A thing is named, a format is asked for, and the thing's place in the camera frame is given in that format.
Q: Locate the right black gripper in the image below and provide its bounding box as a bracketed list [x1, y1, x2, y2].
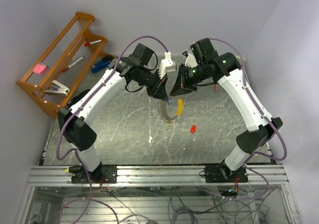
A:
[170, 63, 208, 97]

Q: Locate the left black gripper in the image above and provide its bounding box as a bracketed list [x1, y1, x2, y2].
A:
[137, 67, 169, 102]

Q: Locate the large keyring yellow handle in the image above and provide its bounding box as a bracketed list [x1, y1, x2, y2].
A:
[157, 99, 183, 124]

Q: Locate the blue tag key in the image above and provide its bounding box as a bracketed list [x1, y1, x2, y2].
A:
[167, 98, 172, 106]

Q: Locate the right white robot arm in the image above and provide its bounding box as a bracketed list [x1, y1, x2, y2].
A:
[170, 38, 283, 182]

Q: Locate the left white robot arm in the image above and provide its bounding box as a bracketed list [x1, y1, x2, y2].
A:
[58, 43, 175, 183]

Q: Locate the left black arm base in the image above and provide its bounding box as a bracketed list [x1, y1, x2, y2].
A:
[64, 163, 117, 184]

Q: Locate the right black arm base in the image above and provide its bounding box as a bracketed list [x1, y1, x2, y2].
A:
[199, 164, 248, 184]

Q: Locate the red tag key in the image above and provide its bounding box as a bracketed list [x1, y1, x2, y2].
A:
[190, 124, 197, 134]

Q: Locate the blue stapler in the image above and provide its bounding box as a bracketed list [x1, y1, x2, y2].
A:
[90, 55, 114, 74]

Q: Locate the black stapler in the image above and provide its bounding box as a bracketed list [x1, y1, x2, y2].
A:
[67, 90, 90, 108]

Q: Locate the red capped white marker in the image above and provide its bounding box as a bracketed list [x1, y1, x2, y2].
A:
[84, 39, 102, 47]

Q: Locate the brown capped white marker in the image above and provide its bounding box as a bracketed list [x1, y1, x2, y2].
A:
[62, 56, 84, 73]

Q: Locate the wooden tiered rack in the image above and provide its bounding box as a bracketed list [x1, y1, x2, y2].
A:
[17, 12, 107, 118]

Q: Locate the pink eraser block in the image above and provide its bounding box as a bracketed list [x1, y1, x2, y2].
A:
[32, 63, 49, 76]

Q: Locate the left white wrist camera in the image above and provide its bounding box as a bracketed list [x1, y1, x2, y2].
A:
[159, 52, 177, 79]

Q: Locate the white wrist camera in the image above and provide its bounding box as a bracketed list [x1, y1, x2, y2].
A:
[182, 50, 197, 68]
[159, 52, 177, 79]

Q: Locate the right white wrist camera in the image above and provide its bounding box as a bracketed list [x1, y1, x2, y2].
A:
[182, 50, 197, 68]

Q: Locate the aluminium frame rail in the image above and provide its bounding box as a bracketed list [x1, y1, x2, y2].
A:
[27, 165, 289, 187]

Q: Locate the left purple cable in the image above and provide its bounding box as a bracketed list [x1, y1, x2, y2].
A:
[55, 35, 170, 224]

